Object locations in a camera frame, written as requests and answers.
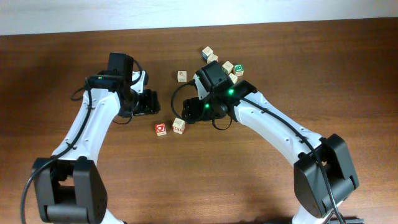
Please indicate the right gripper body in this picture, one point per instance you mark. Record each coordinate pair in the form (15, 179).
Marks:
(190, 111)

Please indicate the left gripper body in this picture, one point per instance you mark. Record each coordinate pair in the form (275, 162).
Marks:
(144, 101)

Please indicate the red O letter block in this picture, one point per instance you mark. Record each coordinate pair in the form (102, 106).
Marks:
(160, 129)

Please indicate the ice cream picture block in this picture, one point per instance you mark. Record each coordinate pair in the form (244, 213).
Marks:
(178, 125)

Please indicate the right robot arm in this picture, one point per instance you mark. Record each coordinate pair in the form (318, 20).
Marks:
(324, 173)

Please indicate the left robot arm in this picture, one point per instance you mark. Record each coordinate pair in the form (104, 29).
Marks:
(68, 185)

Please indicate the green N letter block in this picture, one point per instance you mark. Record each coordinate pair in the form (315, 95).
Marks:
(227, 67)

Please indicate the teal A letter block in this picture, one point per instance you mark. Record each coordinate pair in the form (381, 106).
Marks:
(233, 77)

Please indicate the red sided top block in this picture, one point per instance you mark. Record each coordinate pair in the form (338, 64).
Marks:
(211, 58)

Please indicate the green B letter block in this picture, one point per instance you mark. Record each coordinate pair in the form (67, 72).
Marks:
(238, 70)

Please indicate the lone block left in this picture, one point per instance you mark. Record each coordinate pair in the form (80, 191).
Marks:
(182, 76)

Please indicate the blue sided top block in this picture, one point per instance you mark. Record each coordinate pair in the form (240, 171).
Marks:
(206, 52)

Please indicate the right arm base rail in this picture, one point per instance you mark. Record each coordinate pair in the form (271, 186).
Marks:
(348, 220)

